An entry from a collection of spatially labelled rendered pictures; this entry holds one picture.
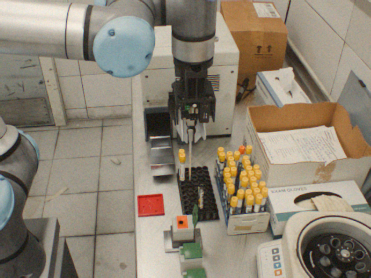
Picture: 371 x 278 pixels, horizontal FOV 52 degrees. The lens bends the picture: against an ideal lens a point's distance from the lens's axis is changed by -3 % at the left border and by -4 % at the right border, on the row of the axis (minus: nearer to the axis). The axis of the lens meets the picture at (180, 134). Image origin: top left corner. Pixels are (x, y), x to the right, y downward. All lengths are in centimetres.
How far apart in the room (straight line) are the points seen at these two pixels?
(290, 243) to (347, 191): 27
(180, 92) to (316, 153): 55
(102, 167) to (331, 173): 165
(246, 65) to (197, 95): 89
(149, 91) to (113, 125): 163
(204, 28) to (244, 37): 87
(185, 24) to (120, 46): 18
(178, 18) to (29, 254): 56
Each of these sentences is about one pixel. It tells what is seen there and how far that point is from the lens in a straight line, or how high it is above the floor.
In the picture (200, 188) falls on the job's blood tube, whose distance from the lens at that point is 95.
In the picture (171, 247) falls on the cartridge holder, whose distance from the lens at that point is 95.
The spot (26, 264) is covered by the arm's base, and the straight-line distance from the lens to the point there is 88.
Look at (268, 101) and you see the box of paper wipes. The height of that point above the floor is 89.
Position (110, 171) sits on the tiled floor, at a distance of 240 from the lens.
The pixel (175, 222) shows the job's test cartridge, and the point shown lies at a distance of 92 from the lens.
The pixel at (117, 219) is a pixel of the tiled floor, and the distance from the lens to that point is 215.
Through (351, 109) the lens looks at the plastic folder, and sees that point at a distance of 125.
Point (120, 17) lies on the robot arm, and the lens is 51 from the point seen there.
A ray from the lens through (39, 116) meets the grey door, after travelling 280.
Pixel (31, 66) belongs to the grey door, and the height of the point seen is 48.
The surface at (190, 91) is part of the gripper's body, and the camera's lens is 71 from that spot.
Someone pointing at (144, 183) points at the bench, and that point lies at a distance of 110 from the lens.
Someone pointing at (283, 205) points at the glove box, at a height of 94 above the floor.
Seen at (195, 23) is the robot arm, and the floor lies 142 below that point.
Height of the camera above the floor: 167
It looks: 40 degrees down
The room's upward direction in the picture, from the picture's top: straight up
